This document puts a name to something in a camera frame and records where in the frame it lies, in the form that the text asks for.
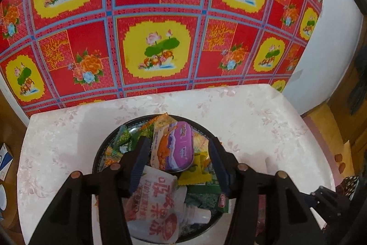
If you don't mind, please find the white red jelly pouch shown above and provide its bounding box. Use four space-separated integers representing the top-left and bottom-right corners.
124 165 211 244

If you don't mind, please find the purple tin candy box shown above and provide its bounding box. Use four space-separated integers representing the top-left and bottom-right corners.
150 121 194 173

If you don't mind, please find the green snack packet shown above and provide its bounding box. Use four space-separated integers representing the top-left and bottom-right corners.
185 185 230 213

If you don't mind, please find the blue white small box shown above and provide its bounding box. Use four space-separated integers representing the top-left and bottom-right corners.
0 143 13 181

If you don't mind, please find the white floral tablecloth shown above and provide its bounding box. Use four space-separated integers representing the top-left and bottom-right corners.
17 84 335 242

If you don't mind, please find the yellow snack packet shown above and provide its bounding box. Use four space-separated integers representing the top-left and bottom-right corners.
178 152 212 186

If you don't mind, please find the dark patterned serving plate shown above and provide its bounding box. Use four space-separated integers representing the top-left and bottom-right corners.
92 114 223 244

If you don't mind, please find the brown wooden cabinet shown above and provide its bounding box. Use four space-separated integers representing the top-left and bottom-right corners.
1 93 26 244

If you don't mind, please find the red floral wall cloth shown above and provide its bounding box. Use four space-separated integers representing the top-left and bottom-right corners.
1 0 323 116

